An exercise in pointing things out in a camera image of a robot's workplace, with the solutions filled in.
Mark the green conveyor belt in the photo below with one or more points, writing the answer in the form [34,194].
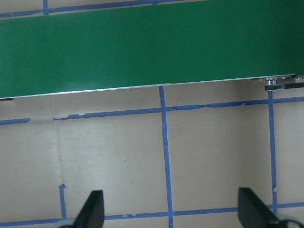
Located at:
[152,47]

